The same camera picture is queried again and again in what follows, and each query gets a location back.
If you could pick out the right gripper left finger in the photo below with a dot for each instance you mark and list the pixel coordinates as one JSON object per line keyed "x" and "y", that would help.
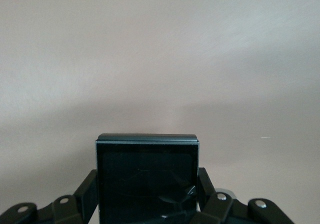
{"x": 82, "y": 201}

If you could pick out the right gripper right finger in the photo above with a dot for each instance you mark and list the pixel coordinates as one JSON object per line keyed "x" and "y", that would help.
{"x": 215, "y": 209}

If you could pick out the black phone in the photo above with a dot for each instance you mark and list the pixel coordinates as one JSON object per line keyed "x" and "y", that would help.
{"x": 147, "y": 179}

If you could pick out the brown table cover mat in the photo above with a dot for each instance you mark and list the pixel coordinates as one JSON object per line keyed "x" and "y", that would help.
{"x": 150, "y": 58}

